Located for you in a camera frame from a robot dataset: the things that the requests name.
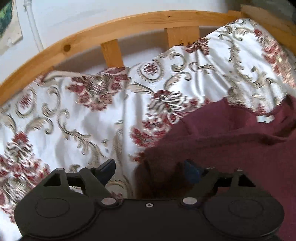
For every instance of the green painting poster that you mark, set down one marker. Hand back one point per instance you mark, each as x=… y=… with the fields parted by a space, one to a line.
x=11 y=32

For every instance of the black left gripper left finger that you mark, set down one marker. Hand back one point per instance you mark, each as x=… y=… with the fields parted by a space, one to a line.
x=63 y=204

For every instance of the white wall pipe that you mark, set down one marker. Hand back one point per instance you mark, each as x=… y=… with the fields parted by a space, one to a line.
x=28 y=7

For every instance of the maroon knit garment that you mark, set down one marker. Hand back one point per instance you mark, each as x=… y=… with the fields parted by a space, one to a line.
x=226 y=136

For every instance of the wooden bed frame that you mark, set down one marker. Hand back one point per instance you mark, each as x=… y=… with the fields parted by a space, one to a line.
x=179 y=26

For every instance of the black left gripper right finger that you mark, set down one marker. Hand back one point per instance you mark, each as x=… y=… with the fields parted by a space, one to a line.
x=231 y=202

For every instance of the white floral bedspread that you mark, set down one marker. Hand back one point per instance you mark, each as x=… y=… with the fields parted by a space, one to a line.
x=74 y=120

